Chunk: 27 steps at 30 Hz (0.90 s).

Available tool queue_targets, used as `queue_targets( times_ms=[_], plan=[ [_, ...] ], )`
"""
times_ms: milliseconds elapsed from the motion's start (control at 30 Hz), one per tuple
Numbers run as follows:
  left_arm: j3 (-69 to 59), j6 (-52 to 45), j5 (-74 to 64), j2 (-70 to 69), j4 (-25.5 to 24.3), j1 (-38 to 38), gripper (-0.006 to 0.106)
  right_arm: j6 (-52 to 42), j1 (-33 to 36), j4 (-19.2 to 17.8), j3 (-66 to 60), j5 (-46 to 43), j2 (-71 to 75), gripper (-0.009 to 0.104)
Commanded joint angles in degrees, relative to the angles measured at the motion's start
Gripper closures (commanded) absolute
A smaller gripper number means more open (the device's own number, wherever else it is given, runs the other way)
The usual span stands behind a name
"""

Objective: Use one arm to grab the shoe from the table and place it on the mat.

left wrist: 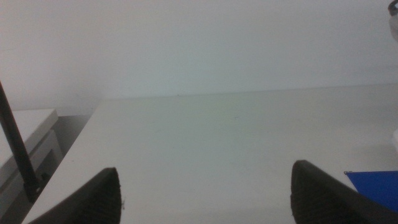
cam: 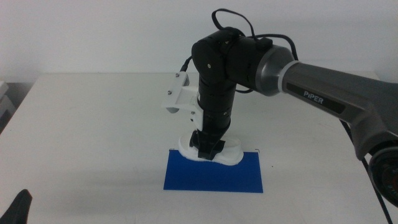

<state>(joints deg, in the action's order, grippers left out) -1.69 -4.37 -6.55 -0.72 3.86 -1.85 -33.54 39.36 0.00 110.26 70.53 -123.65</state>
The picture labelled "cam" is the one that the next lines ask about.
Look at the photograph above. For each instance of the white striped sock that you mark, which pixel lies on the white striped sock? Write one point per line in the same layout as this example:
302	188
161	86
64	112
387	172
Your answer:
233	154

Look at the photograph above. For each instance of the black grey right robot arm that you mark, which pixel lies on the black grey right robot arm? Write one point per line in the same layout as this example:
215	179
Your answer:
326	93

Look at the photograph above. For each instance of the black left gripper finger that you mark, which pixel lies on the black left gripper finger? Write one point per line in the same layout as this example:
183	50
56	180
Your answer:
18	208

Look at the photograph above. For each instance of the blue rectangular mat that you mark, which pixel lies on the blue rectangular mat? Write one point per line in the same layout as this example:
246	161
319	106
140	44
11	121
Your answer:
214	178

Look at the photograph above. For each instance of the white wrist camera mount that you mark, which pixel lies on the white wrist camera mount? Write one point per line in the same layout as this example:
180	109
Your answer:
183	98

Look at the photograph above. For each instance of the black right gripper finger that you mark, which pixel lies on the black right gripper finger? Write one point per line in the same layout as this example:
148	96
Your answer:
210	151
194	140

